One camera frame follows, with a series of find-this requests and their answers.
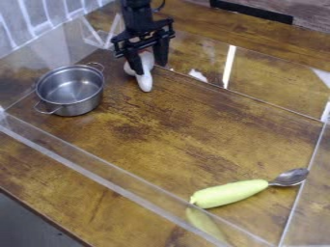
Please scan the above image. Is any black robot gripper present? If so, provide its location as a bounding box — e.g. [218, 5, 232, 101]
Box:
[111, 16, 175, 75]

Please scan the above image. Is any white plush mushroom red cap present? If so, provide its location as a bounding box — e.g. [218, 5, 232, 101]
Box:
[125, 51, 155, 93]

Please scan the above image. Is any silver metal pot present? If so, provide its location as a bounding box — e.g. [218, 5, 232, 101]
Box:
[34, 63, 105, 117]

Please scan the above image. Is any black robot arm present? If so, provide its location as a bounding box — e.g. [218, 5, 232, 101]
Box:
[111, 0, 175, 75]

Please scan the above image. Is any black bar on back table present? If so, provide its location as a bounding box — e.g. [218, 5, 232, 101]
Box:
[209, 0, 294, 25]

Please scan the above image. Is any clear acrylic enclosure wall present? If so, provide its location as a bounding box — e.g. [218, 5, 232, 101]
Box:
[0, 0, 330, 247]

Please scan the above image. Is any green handled metal spoon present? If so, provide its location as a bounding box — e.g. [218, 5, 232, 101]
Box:
[190, 168, 310, 208]

